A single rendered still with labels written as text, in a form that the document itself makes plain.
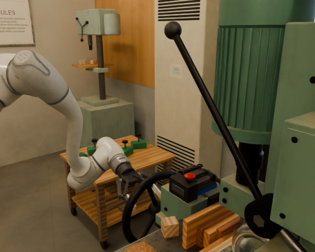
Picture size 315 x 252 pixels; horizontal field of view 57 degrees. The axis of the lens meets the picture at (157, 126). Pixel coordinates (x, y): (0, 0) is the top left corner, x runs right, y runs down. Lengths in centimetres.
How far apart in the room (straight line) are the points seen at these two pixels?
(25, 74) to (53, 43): 254
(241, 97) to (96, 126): 229
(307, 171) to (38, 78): 81
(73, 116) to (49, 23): 244
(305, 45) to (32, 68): 75
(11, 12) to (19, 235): 209
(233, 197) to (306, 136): 36
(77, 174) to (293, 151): 110
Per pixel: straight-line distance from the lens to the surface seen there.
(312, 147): 39
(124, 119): 293
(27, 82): 101
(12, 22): 338
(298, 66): 52
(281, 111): 54
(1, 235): 251
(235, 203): 72
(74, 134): 121
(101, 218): 199
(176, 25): 59
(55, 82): 102
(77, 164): 133
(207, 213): 77
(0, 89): 109
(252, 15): 55
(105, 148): 140
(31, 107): 351
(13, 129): 351
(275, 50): 56
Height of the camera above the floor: 141
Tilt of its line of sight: 18 degrees down
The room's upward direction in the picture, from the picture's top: straight up
